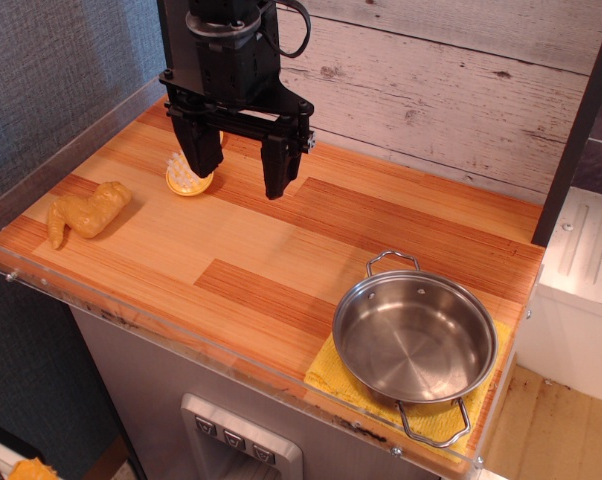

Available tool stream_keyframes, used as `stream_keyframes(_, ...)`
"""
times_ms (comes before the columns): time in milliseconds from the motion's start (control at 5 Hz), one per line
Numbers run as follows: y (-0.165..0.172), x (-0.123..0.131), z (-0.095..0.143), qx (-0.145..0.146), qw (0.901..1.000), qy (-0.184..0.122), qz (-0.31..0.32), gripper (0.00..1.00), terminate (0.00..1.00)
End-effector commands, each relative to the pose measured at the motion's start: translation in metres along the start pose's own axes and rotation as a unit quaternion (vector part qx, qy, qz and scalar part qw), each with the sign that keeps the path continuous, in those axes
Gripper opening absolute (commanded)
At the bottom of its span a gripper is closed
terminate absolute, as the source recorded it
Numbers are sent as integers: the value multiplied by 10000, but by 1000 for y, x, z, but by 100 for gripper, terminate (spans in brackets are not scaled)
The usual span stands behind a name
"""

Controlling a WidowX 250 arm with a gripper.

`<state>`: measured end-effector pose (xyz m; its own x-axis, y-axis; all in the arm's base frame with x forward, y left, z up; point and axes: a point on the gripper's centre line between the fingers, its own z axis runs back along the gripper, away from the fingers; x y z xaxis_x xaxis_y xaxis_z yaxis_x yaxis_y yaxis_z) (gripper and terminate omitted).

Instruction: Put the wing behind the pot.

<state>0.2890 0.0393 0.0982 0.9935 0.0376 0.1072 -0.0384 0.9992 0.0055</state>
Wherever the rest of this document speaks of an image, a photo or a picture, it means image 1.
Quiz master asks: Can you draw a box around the dark left post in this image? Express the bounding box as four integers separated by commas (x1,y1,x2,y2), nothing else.
157,0,198,74

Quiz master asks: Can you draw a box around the yellow cloth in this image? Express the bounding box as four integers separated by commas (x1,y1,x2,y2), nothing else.
305,322,509,451

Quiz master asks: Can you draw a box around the clear acrylic table guard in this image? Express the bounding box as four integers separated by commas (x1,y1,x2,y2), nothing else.
0,83,542,478

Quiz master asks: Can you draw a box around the dark right post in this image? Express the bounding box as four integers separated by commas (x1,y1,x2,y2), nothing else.
532,43,602,247

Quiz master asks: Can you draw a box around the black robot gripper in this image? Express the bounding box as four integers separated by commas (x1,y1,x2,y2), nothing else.
160,19,315,200

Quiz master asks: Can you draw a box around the silver dispenser panel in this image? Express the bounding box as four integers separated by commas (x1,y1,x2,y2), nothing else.
180,393,305,479

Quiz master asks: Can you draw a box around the dark post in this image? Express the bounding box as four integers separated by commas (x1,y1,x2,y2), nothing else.
532,43,602,247
157,0,198,74

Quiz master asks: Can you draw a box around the orange object bottom left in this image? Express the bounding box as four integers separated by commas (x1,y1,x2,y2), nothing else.
7,458,60,480

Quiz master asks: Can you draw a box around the white cabinet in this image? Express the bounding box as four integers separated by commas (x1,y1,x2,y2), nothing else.
515,188,602,400

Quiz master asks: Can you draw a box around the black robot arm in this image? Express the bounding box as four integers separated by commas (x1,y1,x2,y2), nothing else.
158,1,315,200

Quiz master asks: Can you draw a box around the yellow scrub brush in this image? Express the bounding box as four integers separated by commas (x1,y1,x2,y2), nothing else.
165,150,214,197

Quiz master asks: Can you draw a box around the yellow plastic chicken wing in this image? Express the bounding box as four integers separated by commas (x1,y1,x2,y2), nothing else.
47,181,132,250

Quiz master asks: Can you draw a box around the grey toy fridge cabinet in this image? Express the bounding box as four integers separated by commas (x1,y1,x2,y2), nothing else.
72,308,434,479

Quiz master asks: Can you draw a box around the stainless steel pot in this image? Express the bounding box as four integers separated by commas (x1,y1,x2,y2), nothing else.
332,250,498,449

